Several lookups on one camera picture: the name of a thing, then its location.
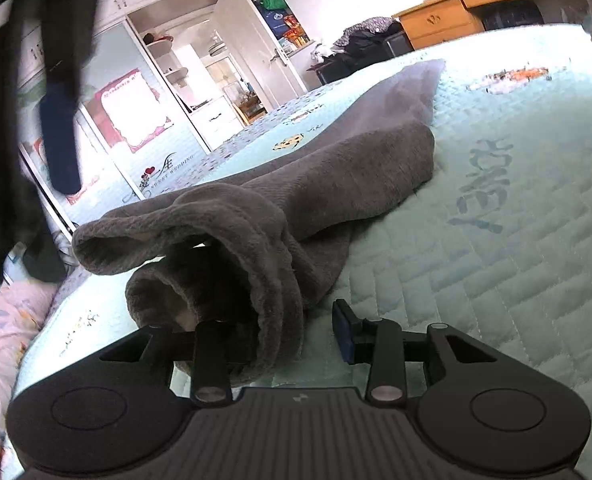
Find white corner shelves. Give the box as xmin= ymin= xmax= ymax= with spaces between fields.
xmin=141 ymin=32 xmax=192 ymax=86

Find wooden chair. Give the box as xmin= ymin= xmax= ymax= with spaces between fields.
xmin=236 ymin=97 xmax=267 ymax=123

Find stack of colourful packets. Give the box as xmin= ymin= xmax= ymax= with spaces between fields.
xmin=281 ymin=15 xmax=309 ymax=48

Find orange bordered poster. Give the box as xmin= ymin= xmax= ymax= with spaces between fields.
xmin=21 ymin=137 xmax=102 ymax=206

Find green quilted bee bedspread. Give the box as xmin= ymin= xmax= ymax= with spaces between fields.
xmin=1 ymin=22 xmax=592 ymax=480

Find floral duvet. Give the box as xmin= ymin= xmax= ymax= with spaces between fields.
xmin=0 ymin=280 xmax=59 ymax=480

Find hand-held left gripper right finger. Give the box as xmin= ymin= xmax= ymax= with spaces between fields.
xmin=332 ymin=298 xmax=502 ymax=407

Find pink bordered poster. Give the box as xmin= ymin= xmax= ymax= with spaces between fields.
xmin=83 ymin=67 xmax=174 ymax=153

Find wooden desk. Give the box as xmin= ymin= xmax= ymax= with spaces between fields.
xmin=393 ymin=0 xmax=592 ymax=51

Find dark clothes pile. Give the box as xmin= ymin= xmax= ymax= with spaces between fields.
xmin=333 ymin=16 xmax=412 ymax=56

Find black chair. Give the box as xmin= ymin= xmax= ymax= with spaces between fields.
xmin=481 ymin=0 xmax=544 ymax=31

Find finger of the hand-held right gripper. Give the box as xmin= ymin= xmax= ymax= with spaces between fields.
xmin=38 ymin=0 xmax=101 ymax=196

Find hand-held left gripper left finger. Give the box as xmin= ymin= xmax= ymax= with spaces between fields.
xmin=98 ymin=320 xmax=234 ymax=407

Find white door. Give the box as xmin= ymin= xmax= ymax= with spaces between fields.
xmin=211 ymin=0 xmax=309 ymax=111

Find blue bag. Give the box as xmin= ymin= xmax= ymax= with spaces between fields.
xmin=268 ymin=10 xmax=292 ymax=36

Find white drawer cabinet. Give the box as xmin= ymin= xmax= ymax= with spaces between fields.
xmin=191 ymin=97 xmax=247 ymax=151

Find black storage box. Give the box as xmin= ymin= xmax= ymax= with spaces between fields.
xmin=316 ymin=35 xmax=417 ymax=86

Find sliding door wardrobe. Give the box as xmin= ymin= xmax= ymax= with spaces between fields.
xmin=16 ymin=20 xmax=212 ymax=241

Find grey knit garment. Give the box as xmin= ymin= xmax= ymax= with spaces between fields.
xmin=72 ymin=59 xmax=447 ymax=376

